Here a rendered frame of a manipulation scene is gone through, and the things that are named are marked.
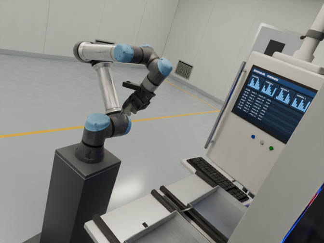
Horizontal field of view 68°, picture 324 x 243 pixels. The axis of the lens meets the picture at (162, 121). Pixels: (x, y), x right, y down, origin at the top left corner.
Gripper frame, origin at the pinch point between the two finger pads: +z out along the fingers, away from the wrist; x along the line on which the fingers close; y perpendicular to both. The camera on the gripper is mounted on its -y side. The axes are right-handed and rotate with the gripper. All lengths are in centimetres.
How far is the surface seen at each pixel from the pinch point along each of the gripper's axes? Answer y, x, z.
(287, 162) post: 49, -60, -60
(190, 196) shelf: 54, -5, -2
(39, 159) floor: -49, 36, 137
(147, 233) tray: 50, -36, -1
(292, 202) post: 54, -60, -56
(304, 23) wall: -13, 521, -132
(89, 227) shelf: 36, -49, 5
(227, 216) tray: 70, -3, -9
